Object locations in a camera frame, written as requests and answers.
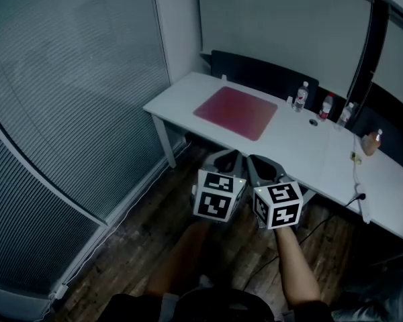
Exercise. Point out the small white charger plug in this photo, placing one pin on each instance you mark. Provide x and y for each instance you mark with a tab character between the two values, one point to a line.
356	157

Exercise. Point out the orange drink bottle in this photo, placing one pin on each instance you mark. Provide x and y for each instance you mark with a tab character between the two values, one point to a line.
371	144

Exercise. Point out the person's left forearm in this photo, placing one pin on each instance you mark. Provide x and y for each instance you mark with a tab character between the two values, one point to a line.
178	260

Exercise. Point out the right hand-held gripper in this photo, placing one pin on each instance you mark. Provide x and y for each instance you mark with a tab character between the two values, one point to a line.
277	206

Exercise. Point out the black desk partition panel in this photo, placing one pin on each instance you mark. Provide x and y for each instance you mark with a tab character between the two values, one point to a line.
255	72
389	129

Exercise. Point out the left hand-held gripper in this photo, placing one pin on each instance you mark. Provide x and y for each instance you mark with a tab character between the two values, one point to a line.
215	196

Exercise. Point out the person's black shirt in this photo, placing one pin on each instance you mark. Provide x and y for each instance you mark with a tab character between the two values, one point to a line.
194	305

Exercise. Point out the white power strip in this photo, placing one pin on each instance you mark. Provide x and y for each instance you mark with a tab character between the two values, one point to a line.
365	210

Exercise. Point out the black window frame post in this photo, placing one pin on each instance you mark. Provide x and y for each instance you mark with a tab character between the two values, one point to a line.
369	45

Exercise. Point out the clear water bottle white cap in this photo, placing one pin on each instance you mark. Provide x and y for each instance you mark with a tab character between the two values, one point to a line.
301	97

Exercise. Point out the white desk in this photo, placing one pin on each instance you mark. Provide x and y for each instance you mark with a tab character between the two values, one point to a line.
299	146

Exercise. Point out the clear water bottle red cap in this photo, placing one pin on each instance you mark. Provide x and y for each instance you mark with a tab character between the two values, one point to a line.
326	107

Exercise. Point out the black power plug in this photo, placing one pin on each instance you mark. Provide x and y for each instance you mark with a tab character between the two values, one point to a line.
359	197

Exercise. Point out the red mouse pad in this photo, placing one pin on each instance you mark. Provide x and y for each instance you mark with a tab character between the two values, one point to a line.
236	112

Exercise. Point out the person's right forearm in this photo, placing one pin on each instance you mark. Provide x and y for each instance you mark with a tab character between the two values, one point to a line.
297	267

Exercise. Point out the person's blue jeans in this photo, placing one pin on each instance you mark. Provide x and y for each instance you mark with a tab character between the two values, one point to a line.
379	300

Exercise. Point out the white floor power adapter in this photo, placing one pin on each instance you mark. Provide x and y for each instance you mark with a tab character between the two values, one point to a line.
61	290

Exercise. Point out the grey window blinds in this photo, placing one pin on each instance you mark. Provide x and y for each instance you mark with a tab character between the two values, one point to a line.
70	96

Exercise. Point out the clear water bottle no label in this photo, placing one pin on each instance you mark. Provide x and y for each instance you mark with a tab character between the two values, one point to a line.
344	116

